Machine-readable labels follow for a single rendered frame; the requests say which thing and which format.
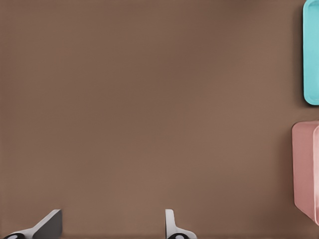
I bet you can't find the pink box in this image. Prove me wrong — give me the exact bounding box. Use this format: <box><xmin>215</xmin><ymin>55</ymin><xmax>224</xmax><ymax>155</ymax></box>
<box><xmin>291</xmin><ymin>120</ymin><xmax>319</xmax><ymax>226</ymax></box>

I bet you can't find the pale blue-green tray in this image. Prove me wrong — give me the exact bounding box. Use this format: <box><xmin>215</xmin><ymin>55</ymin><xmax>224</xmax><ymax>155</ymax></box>
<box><xmin>303</xmin><ymin>0</ymin><xmax>319</xmax><ymax>106</ymax></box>

